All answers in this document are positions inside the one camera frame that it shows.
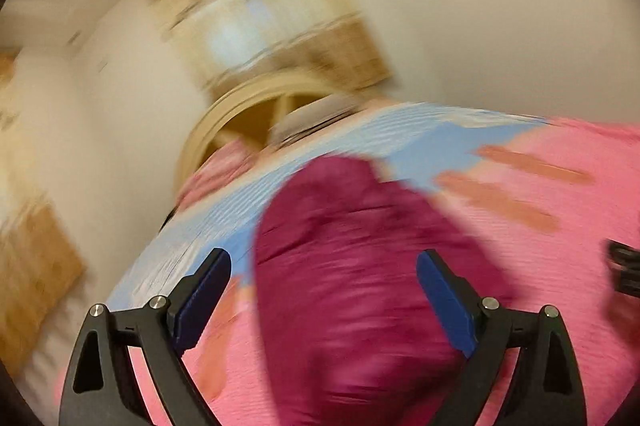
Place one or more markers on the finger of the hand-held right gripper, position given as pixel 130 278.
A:
pixel 625 263

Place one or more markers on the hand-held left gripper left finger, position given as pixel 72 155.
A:
pixel 202 296

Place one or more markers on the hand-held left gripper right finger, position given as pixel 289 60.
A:
pixel 445 296

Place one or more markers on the magenta puffer jacket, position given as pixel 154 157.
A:
pixel 350 281

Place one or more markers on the pink and blue bed blanket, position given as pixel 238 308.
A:
pixel 550 231

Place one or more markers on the pink folded quilt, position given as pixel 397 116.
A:
pixel 220 166

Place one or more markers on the cream wooden bed headboard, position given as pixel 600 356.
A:
pixel 215 116

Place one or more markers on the striped pillow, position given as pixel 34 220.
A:
pixel 310 119

